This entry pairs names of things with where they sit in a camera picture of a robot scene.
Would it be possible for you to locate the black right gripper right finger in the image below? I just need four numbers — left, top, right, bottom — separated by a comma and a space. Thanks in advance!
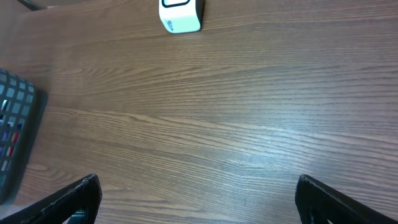
295, 174, 397, 224

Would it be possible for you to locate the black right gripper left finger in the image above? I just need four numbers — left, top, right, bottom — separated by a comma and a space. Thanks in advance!
1, 174, 102, 224

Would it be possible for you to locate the white barcode scanner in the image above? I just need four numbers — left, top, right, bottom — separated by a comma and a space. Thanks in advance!
159, 0, 205, 34

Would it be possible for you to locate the grey plastic mesh basket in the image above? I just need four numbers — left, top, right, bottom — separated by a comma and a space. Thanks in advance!
1, 68, 47, 204

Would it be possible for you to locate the black cable at table edge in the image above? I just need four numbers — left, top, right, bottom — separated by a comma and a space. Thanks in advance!
17, 0, 47, 12

